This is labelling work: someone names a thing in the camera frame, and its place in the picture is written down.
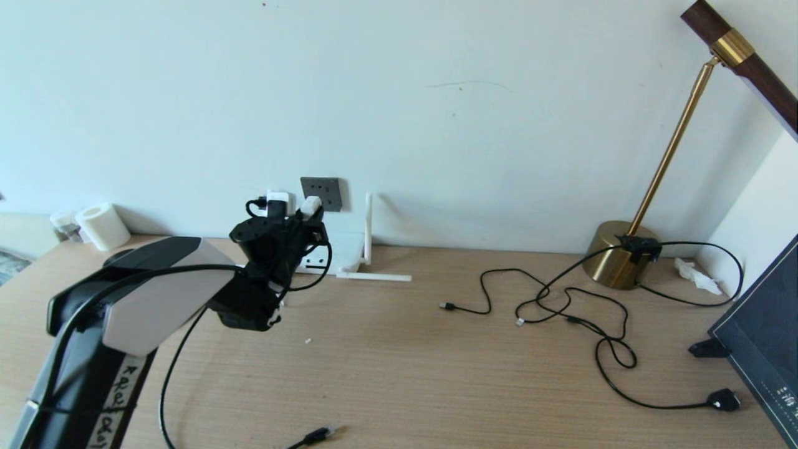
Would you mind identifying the white toilet paper roll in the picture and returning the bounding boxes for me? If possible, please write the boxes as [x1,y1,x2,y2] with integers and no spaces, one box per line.
[76,203,132,251]

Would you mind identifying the black ethernet cable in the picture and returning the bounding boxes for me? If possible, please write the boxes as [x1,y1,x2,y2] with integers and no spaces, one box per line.
[159,306,337,449]

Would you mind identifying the black lamp base cable loop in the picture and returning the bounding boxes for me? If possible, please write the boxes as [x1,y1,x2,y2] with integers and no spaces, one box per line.
[636,242,744,307]

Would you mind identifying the black usb charging cable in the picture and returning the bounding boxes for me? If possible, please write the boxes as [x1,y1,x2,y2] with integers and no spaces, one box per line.
[440,269,627,342]

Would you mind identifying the black braided camera cable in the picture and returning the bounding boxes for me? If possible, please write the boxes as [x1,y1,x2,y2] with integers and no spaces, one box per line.
[50,198,333,375]

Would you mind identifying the black lamp switch box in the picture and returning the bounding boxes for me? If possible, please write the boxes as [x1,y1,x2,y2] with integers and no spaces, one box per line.
[617,236,661,264]

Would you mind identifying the crumpled white tissue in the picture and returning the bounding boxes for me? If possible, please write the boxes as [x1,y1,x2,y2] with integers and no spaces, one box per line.
[673,258,722,296]

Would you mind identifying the small clear jar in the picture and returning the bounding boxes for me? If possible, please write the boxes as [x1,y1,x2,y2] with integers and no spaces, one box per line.
[51,211,85,244]

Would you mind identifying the grey wall socket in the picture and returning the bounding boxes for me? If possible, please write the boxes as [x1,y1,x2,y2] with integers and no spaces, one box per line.
[300,177,343,213]

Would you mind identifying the black lamp power cable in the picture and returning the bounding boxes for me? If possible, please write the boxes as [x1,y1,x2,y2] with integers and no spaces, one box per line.
[536,246,741,412]

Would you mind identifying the white router with antennas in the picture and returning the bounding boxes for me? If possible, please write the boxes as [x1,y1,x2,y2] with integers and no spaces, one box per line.
[293,192,412,282]

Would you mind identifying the brass desk lamp wooden head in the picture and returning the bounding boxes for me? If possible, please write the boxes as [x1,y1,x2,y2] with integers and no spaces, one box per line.
[583,0,798,291]

